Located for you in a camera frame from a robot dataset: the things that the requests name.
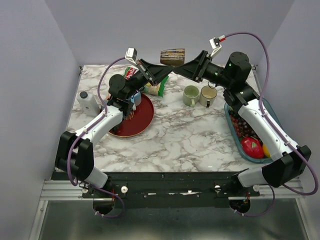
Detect white bottle grey cap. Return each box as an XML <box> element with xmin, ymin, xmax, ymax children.
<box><xmin>76</xmin><ymin>91</ymin><xmax>100</xmax><ymax>117</ymax></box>

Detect light blue white mug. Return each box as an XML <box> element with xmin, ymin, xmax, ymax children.
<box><xmin>130</xmin><ymin>91</ymin><xmax>142</xmax><ymax>111</ymax></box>

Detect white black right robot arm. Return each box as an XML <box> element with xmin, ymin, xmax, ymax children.
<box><xmin>173</xmin><ymin>50</ymin><xmax>311</xmax><ymax>196</ymax></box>

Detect green chips bag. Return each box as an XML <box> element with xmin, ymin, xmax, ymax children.
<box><xmin>123</xmin><ymin>66</ymin><xmax>170</xmax><ymax>98</ymax></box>

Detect dark toy grapes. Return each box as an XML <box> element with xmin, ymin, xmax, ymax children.
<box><xmin>228</xmin><ymin>109</ymin><xmax>258</xmax><ymax>139</ymax></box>

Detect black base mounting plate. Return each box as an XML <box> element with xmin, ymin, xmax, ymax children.
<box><xmin>51</xmin><ymin>171</ymin><xmax>261</xmax><ymax>210</ymax></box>

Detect red toy dragon fruit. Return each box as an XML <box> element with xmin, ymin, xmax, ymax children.
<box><xmin>240</xmin><ymin>137</ymin><xmax>265</xmax><ymax>159</ymax></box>

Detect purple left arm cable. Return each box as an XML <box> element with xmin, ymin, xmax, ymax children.
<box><xmin>67</xmin><ymin>56</ymin><xmax>127</xmax><ymax>187</ymax></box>

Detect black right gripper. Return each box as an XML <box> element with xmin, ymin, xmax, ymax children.
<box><xmin>172</xmin><ymin>50</ymin><xmax>233</xmax><ymax>89</ymax></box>

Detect red round tray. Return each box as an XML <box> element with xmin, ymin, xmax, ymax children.
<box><xmin>109</xmin><ymin>93</ymin><xmax>154</xmax><ymax>138</ymax></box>

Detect light green mug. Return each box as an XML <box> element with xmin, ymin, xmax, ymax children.
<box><xmin>182</xmin><ymin>85</ymin><xmax>200</xmax><ymax>107</ymax></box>

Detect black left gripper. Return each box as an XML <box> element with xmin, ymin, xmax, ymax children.
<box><xmin>124</xmin><ymin>58</ymin><xmax>174</xmax><ymax>100</ymax></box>

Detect cream mug with black rim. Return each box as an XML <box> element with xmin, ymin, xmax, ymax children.
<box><xmin>199</xmin><ymin>85</ymin><xmax>218</xmax><ymax>108</ymax></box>

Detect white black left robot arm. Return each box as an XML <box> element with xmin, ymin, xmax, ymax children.
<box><xmin>55</xmin><ymin>59</ymin><xmax>174</xmax><ymax>198</ymax></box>

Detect teal transparent fruit container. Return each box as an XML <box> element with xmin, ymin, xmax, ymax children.
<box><xmin>224</xmin><ymin>102</ymin><xmax>273</xmax><ymax>164</ymax></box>

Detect brown striped mug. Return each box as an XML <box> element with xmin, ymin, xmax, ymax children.
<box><xmin>160</xmin><ymin>48</ymin><xmax>186</xmax><ymax>67</ymax></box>

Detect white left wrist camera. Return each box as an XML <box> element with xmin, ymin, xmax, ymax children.
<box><xmin>124</xmin><ymin>47</ymin><xmax>137</xmax><ymax>66</ymax></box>

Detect yellow toy lemon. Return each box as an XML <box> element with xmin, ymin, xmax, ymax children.
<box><xmin>262</xmin><ymin>144</ymin><xmax>271</xmax><ymax>158</ymax></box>

